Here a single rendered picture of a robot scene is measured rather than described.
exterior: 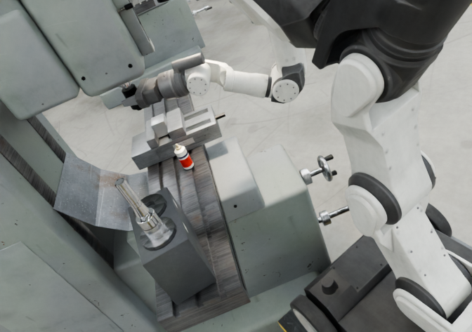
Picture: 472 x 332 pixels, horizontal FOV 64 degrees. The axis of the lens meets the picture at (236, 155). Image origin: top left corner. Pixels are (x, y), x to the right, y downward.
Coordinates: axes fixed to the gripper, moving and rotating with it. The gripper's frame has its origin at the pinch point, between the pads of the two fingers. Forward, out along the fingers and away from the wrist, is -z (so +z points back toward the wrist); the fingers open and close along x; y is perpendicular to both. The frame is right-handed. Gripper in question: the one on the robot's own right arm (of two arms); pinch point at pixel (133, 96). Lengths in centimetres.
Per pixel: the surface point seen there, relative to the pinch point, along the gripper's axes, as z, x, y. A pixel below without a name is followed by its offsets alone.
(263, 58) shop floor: 15, -255, 123
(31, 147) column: -35.5, 10.2, 1.6
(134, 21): 12.0, -1.1, -21.2
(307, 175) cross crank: 44, -9, 60
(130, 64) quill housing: 8.7, 8.4, -13.3
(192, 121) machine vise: 7.6, -17.1, 25.5
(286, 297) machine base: 23, 17, 103
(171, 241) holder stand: 15, 50, 14
